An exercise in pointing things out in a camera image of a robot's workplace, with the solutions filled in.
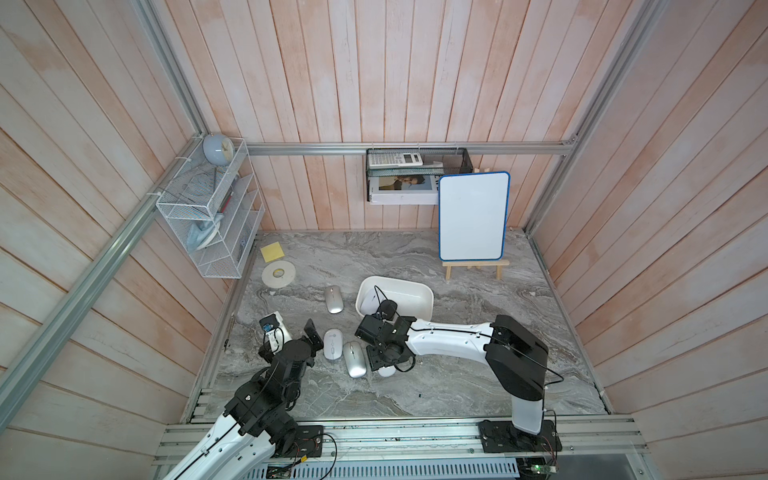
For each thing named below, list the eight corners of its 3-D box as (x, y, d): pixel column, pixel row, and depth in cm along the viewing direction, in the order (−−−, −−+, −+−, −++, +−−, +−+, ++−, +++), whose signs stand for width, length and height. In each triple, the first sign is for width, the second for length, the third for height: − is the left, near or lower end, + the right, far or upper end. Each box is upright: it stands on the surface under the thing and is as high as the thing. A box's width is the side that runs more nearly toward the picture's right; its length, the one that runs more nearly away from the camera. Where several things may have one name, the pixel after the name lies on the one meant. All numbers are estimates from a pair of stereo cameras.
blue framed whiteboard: (430, 275, 109) (448, 198, 81) (427, 250, 117) (442, 172, 89) (489, 275, 109) (528, 198, 81) (482, 250, 117) (515, 172, 89)
